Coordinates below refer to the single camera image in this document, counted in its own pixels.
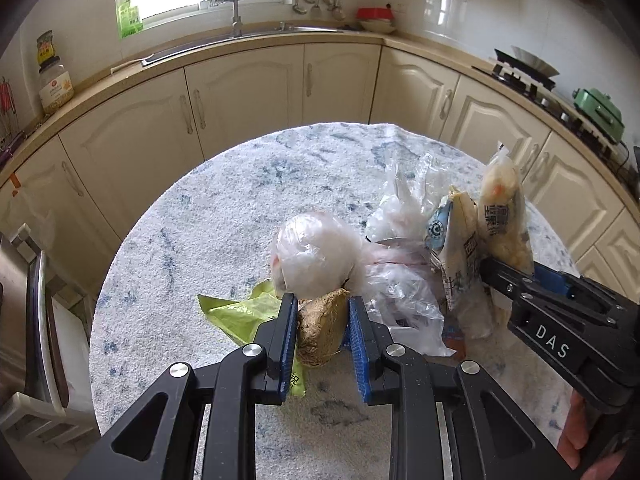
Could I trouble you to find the white chair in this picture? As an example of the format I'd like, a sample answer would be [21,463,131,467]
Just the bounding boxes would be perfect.
[0,230,68,411]

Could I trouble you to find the white blue snack packet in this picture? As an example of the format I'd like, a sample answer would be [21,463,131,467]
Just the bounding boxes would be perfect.
[425,185,496,339]

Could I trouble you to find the clear crumpled plastic bag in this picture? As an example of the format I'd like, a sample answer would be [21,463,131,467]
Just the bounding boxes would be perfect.
[365,152,447,246]

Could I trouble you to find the black power cable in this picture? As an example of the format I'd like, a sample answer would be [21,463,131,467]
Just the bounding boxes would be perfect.
[617,141,640,183]

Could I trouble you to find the white balled plastic bag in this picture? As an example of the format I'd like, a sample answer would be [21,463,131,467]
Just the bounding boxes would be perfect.
[270,212,363,301]

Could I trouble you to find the green plastic bag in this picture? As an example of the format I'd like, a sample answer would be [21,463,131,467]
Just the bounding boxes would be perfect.
[197,280,307,400]

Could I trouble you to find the cream kitchen cabinet unit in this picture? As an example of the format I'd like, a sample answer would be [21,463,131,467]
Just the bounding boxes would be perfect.
[0,25,640,321]

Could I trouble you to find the white bowl with red lid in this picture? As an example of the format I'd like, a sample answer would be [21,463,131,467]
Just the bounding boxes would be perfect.
[356,5,397,35]

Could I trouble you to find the glass jar of grains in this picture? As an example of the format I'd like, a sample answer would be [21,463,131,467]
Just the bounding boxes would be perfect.
[39,62,76,115]

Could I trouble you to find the person's right hand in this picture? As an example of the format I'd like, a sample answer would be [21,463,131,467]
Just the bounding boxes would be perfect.
[557,390,602,469]

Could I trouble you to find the brown root tuber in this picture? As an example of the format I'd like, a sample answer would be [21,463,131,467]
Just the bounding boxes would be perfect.
[297,288,351,368]

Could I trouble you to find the wire rack with red utensils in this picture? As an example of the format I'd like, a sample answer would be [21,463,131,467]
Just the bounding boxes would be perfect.
[0,76,26,158]

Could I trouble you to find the clear bag with red stripe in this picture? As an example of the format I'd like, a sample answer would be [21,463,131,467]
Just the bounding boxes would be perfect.
[350,242,453,359]

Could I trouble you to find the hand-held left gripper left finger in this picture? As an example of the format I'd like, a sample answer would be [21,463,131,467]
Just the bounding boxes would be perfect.
[65,292,306,480]

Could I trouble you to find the metal kitchen faucet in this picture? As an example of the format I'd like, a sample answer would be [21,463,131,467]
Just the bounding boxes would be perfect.
[200,0,246,38]

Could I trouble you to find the steel kitchen sink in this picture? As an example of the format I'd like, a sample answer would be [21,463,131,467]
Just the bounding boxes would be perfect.
[140,22,346,67]

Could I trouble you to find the white plastic crate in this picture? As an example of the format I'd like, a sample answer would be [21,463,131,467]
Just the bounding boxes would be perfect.
[0,390,98,448]

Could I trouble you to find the green electric cooker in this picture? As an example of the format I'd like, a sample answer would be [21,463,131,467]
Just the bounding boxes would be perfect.
[572,87,626,143]

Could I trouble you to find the yellow label bottle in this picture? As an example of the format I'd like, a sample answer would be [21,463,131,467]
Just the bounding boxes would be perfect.
[36,30,57,67]

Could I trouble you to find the green refill pouch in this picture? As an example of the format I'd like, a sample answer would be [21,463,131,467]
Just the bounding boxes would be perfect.
[116,0,144,39]

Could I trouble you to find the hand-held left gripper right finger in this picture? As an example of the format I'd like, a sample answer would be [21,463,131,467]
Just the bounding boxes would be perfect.
[348,295,576,480]

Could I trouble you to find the black gas stove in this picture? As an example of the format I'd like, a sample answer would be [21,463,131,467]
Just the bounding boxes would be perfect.
[472,49,626,156]

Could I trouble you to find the clear packet of yellow food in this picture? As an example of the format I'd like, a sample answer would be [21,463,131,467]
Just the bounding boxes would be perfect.
[477,144,535,275]

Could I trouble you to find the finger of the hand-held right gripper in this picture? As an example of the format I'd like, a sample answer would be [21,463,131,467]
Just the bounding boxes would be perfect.
[533,263,624,307]
[480,256,623,321]

